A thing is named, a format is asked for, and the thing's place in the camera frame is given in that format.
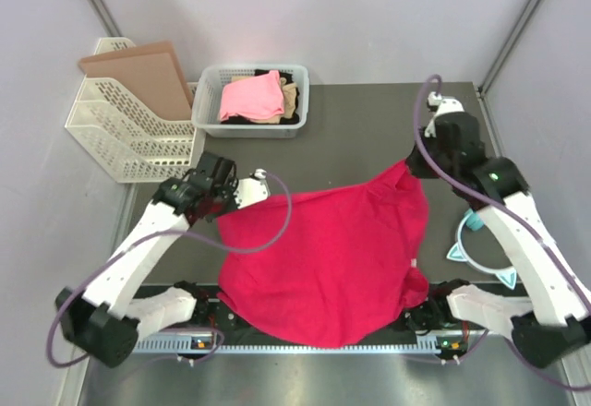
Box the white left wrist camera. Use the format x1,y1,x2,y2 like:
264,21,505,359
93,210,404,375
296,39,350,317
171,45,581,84
233,169,271,209

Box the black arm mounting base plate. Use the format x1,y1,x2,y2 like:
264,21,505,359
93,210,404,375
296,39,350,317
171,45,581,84
188,286,482,351

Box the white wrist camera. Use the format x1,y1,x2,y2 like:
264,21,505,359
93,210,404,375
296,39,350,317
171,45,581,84
233,169,271,209
423,91,464,138

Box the light pink t shirt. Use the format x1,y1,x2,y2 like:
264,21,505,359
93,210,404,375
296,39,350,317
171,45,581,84
218,70,284,121

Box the red t shirt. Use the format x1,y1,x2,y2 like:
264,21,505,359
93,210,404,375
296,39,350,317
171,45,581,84
218,162,428,345

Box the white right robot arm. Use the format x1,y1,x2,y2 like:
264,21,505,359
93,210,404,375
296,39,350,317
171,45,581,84
406,111,590,369

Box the brown cardboard folder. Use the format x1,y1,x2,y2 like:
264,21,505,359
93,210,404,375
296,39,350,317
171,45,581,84
78,41,193,121

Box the tan t shirt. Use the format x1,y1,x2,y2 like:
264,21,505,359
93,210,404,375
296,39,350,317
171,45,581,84
223,77,299,125

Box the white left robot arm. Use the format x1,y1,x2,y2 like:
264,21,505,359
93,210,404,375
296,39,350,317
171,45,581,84
51,152,238,368

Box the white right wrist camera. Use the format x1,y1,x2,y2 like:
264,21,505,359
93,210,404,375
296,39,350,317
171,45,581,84
423,91,464,138

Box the white plastic laundry basket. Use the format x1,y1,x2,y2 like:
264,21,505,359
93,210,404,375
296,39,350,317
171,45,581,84
191,64,310,138

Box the cream mesh file organizer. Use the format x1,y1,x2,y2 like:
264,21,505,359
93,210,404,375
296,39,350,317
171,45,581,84
65,38,205,184

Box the white slotted cable duct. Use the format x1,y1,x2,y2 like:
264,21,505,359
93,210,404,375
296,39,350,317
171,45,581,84
134,332,441,355

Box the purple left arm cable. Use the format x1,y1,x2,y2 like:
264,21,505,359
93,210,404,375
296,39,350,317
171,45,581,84
45,169,294,370

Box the teal cat ear headphones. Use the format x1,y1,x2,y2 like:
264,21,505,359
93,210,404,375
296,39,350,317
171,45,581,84
446,209,518,290

